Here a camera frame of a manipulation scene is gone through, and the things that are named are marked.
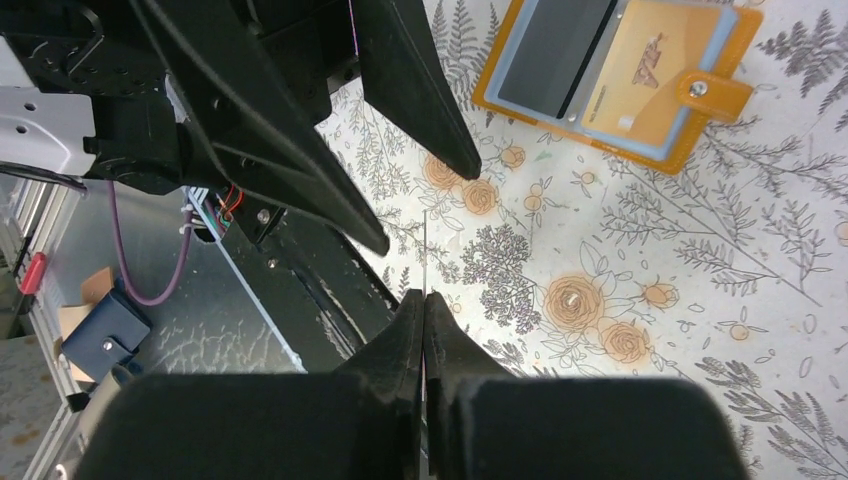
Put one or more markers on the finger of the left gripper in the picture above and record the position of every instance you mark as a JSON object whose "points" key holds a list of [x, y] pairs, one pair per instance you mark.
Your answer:
{"points": [[403, 79]]}

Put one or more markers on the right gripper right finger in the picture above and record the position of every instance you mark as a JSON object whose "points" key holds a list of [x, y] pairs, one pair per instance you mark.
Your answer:
{"points": [[466, 412]]}

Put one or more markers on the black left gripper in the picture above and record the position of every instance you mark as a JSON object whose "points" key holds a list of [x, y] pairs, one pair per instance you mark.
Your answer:
{"points": [[253, 121]]}

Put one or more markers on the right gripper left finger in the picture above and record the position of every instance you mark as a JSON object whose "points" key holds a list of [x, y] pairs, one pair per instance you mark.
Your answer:
{"points": [[389, 370]]}

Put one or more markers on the dark credit card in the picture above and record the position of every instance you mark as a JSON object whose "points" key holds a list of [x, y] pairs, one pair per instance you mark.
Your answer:
{"points": [[553, 51]]}

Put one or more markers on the yellow leather card holder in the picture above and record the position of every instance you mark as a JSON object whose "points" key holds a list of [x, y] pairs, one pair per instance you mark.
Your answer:
{"points": [[708, 93]]}

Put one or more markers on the gold credit card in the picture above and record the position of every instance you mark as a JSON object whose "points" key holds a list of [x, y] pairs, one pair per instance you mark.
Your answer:
{"points": [[634, 98]]}

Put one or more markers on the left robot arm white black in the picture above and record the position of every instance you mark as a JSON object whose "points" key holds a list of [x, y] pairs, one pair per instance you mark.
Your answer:
{"points": [[40, 132]]}

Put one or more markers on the floral patterned table mat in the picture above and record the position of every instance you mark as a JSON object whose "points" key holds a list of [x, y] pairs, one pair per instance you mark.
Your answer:
{"points": [[563, 260]]}

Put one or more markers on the dark blue leather pouch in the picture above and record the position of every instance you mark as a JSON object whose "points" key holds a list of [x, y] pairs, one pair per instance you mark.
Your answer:
{"points": [[95, 337]]}

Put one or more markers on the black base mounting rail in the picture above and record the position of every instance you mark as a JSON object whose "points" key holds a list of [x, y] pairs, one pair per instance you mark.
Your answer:
{"points": [[318, 291]]}

